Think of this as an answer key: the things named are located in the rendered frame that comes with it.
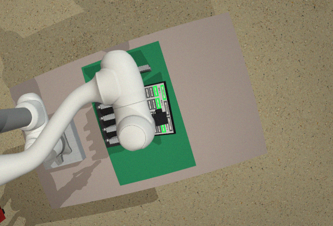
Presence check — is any green mat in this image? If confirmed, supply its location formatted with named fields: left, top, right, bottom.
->
left=82, top=41, right=196, bottom=186

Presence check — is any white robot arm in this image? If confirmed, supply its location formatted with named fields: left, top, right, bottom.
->
left=0, top=50, right=168, bottom=186

